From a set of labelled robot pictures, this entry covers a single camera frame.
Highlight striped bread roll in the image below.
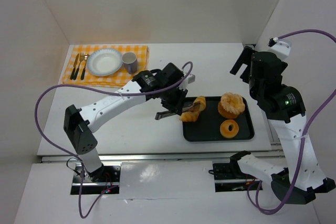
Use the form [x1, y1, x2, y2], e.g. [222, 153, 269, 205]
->
[180, 111, 200, 122]

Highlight metal tongs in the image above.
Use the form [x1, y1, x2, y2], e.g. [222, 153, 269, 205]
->
[155, 102, 201, 120]

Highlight pointed croissant bread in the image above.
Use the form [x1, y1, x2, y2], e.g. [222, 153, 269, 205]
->
[193, 96, 206, 112]

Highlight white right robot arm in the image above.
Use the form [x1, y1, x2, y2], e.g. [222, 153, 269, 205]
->
[230, 40, 335, 205]

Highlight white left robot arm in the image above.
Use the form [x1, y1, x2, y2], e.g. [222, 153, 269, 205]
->
[64, 63, 195, 182]

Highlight large round sugared bun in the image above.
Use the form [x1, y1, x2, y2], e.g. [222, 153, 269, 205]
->
[218, 92, 246, 119]

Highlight black plastic tray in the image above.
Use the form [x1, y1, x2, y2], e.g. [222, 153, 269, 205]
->
[182, 96, 255, 142]

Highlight purple mug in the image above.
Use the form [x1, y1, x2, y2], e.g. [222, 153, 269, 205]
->
[122, 52, 138, 74]

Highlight white ceramic bowl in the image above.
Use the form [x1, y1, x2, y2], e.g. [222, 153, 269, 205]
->
[87, 48, 123, 77]

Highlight ring donut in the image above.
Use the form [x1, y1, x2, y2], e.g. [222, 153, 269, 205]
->
[219, 120, 239, 138]

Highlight aluminium front rail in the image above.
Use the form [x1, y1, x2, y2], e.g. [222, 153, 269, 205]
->
[40, 153, 234, 164]

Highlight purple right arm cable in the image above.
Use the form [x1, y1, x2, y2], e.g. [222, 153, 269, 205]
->
[247, 29, 336, 215]

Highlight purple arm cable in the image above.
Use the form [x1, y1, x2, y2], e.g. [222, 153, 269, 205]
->
[247, 29, 336, 215]
[35, 61, 194, 219]

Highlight green handled knife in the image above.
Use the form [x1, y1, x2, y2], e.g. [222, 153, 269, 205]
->
[70, 54, 79, 80]

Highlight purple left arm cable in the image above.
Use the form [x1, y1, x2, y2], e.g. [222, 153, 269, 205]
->
[35, 61, 194, 219]

